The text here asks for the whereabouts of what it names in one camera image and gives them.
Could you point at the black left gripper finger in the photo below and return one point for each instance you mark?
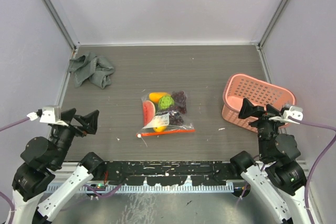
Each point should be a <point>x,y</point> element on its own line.
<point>67,116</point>
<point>88,123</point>

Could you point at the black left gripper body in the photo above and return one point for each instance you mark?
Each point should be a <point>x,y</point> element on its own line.
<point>63,136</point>

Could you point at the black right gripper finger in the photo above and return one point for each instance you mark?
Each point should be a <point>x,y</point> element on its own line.
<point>248,109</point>
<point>272,111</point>

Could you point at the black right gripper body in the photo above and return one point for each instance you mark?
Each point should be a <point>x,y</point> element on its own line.
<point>265,127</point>

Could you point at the watermelon slice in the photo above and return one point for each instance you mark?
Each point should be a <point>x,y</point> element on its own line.
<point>149,111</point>

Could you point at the orange mango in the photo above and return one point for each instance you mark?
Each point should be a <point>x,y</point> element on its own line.
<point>156,96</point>
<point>160,129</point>

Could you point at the dark red grape bunch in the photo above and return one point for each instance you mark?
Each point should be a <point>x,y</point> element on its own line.
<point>180,101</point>

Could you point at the clear zip top bag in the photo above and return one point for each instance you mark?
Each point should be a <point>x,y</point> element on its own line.
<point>161,118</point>

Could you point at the green custard apple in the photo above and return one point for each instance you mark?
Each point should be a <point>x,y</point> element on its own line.
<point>165,102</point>

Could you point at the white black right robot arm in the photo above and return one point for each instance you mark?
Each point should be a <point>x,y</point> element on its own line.
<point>282,185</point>

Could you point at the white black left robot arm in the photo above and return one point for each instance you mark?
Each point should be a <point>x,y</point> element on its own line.
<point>42,157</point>

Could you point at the pink plastic basket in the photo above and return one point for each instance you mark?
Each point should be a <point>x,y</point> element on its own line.
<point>258,92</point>

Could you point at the green crumpled cloth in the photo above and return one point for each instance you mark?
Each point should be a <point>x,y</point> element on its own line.
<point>91,67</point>

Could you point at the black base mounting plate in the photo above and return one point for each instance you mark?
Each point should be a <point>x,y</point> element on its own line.
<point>136,173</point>

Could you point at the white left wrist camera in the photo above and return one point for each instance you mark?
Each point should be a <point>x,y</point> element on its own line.
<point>52,115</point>

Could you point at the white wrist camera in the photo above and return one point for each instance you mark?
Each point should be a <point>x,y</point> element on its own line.
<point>52,115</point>
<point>290,114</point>

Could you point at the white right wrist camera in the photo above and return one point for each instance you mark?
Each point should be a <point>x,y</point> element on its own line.
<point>290,114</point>

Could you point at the aluminium front rail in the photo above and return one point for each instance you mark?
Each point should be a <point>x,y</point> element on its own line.
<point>69,167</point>

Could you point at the aluminium left frame post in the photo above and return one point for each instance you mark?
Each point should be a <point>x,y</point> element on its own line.
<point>60,19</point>

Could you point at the aluminium frame post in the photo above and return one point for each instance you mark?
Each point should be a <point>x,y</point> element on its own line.
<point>279,11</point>
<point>60,19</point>

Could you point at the white slotted cable duct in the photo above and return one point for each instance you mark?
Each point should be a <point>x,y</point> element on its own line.
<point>157,189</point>

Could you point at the aluminium right frame post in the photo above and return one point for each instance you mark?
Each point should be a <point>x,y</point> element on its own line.
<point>279,11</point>

